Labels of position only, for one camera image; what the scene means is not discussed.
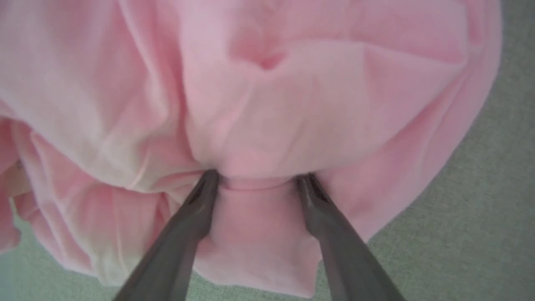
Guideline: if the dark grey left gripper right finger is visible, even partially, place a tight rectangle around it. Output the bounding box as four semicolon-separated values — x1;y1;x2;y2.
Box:
295;173;407;301

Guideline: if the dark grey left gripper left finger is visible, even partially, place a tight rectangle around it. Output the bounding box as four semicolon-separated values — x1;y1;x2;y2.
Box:
113;169;220;301

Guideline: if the pink garment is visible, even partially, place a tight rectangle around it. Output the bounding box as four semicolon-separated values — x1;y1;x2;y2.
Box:
0;0;503;298

